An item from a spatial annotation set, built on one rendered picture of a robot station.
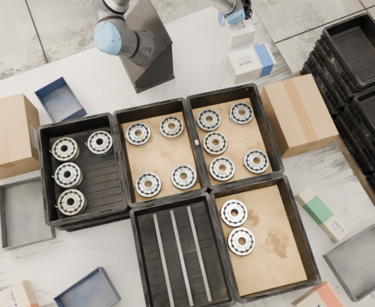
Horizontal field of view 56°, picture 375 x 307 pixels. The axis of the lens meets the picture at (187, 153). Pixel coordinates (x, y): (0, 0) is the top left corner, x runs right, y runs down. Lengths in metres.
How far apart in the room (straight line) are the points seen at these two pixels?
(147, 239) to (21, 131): 0.69
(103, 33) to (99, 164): 0.52
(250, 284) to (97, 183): 0.70
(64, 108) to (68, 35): 1.23
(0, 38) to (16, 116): 1.52
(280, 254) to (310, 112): 0.60
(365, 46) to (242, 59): 0.88
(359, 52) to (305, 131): 0.90
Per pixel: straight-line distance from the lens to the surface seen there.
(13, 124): 1.62
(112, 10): 1.49
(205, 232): 1.37
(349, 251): 1.64
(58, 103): 1.78
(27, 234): 1.63
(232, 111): 1.49
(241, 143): 1.47
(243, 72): 1.68
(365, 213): 1.70
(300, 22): 2.98
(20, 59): 2.91
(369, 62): 2.30
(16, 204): 1.68
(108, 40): 1.44
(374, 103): 2.31
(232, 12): 1.50
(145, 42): 1.53
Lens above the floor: 2.19
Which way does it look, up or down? 71 degrees down
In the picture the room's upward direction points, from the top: 1 degrees clockwise
